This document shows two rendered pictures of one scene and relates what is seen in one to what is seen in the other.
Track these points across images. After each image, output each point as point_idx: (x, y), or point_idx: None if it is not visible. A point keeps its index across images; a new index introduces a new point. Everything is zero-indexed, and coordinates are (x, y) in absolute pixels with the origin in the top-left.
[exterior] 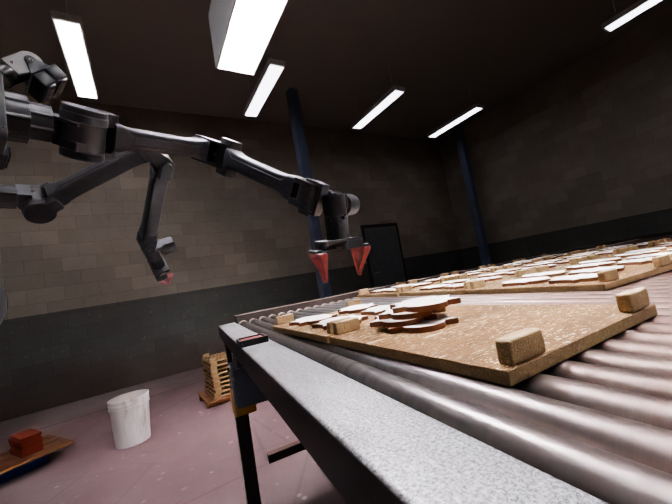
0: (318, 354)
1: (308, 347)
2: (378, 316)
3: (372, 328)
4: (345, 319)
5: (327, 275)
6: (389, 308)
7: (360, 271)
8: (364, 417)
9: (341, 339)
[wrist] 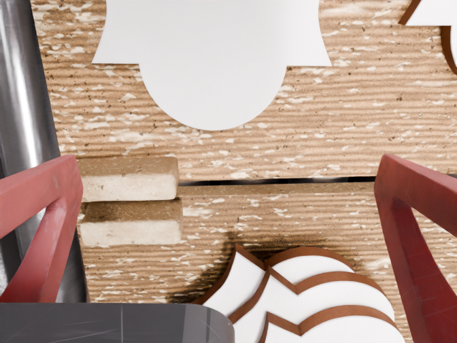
0: (22, 244)
1: (10, 150)
2: (232, 277)
3: (207, 249)
4: (132, 231)
5: (67, 248)
6: (283, 290)
7: (381, 214)
8: None
9: (85, 272)
